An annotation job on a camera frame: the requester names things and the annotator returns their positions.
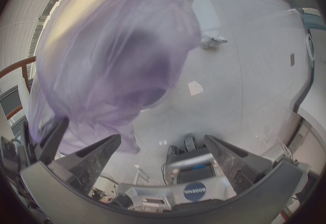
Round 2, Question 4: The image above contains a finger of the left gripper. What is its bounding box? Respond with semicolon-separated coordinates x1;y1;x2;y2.
38;117;70;165

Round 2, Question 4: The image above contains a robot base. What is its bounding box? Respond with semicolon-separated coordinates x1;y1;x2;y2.
92;134;315;213

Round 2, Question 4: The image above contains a crumpled white paper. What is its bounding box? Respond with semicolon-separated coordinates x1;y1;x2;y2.
200;30;228;49

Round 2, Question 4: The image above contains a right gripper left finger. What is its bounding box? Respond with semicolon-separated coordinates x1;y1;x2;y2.
48;134;121;195

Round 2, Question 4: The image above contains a white chair with wooden legs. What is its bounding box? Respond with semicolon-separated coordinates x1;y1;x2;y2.
0;56;38;122

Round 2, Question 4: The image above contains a purple plastic bag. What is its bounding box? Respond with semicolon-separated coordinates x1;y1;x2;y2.
28;0;201;155

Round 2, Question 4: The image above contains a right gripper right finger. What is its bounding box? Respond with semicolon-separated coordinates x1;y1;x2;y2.
203;134;273;195

